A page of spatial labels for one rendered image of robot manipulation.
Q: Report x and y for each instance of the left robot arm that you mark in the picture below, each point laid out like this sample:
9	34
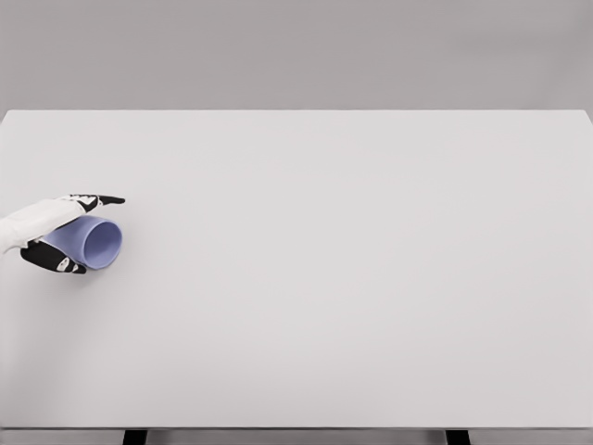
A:
4	232

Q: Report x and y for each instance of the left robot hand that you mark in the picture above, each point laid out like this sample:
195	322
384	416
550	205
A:
51	214

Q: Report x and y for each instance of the lavender blue cup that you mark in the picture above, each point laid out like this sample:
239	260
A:
96	242

